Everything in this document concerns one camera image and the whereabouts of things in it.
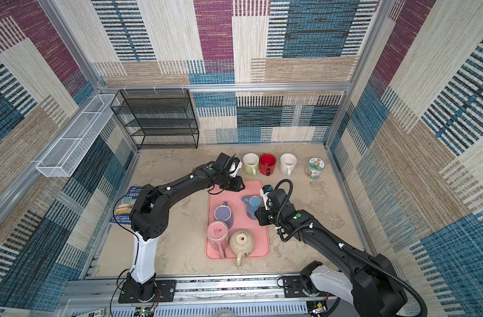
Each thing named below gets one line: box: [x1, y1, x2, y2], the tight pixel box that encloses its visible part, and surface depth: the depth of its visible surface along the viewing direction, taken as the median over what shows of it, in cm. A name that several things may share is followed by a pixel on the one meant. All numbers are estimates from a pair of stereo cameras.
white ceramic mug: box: [279, 152, 298, 176], surface depth 104 cm
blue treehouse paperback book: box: [108, 186, 142, 225], surface depth 96 cm
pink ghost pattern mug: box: [207, 220, 230, 260], surface depth 78 cm
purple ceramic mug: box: [213, 201, 234, 230], surface depth 87 cm
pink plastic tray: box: [205, 180, 270, 260], surface depth 85 cm
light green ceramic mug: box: [242, 152, 260, 177], surface depth 102 cm
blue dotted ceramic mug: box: [241, 195, 262, 220], surface depth 88 cm
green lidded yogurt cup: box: [304, 157, 326, 180], surface depth 104 cm
